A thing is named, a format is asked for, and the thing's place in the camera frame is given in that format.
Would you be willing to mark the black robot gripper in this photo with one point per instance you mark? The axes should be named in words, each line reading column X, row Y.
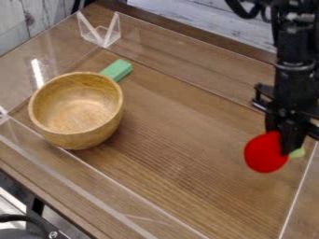
column 290, row 103

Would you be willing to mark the black metal table bracket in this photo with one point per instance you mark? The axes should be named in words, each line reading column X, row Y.
column 35, row 210

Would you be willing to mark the clear acrylic corner bracket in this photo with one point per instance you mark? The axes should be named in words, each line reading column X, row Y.
column 102, row 36

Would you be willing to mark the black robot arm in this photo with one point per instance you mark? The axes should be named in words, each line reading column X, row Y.
column 294, row 19

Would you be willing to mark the wooden bowl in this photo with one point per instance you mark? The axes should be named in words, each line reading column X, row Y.
column 77, row 109

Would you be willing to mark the green rectangular block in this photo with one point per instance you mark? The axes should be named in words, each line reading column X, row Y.
column 118, row 70

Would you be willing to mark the red plush strawberry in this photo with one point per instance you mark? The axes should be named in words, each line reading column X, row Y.
column 263, row 155

